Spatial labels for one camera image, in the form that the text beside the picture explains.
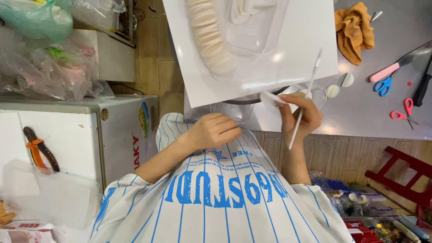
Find red white paper packet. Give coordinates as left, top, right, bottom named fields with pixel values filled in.
left=0, top=221, right=59, bottom=243

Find person's right hand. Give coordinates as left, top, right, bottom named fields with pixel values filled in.
left=277, top=93, right=324, bottom=141

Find pink-handled knife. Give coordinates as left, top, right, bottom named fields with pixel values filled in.
left=369, top=54, right=416, bottom=83

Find orange cloth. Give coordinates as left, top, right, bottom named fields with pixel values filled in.
left=334, top=2, right=375, bottom=66

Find white rectangular board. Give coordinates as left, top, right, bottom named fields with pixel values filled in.
left=162, top=0, right=339, bottom=108

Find thin white modelling stick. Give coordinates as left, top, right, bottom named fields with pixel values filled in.
left=288, top=50, right=322, bottom=150

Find blue scissors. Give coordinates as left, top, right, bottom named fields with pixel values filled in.
left=373, top=72, right=397, bottom=97

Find clear plastic lidded box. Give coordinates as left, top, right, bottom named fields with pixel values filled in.
left=1, top=159, right=102, bottom=231

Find clear plastic tray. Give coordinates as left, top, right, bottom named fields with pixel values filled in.
left=222, top=0, right=291, bottom=56

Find black-handled knife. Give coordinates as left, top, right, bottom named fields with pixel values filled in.
left=412, top=57, right=432, bottom=107

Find orange black pliers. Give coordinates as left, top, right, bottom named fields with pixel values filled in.
left=22, top=126, right=61, bottom=173

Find white freezer cabinet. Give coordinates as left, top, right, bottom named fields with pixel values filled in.
left=0, top=94, right=159, bottom=191

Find white blue striped shirt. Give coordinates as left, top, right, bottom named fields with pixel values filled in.
left=89, top=112, right=356, bottom=243

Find crate of decorating supplies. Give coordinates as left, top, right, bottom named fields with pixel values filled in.
left=310, top=171, right=432, bottom=243

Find row of white discs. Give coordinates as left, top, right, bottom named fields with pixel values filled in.
left=186, top=0, right=237, bottom=76

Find red plastic stool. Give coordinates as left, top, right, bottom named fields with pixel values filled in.
left=364, top=146, right=432, bottom=210

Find white fondant petal piece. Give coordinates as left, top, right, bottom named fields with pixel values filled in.
left=259, top=91, right=299, bottom=114

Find heap of clear plastic bags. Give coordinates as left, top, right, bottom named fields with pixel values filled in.
left=0, top=0, right=135, bottom=101

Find green plastic bag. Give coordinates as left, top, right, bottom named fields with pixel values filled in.
left=0, top=0, right=74, bottom=43

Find white cabinet box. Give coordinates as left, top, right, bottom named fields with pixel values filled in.
left=72, top=29, right=136, bottom=83

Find person's left hand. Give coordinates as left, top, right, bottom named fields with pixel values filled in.
left=184, top=113, right=243, bottom=151

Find red scissors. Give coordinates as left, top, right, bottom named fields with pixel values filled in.
left=390, top=98, right=420, bottom=130

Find clear plastic mould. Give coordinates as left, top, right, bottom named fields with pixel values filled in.
left=304, top=85, right=327, bottom=110

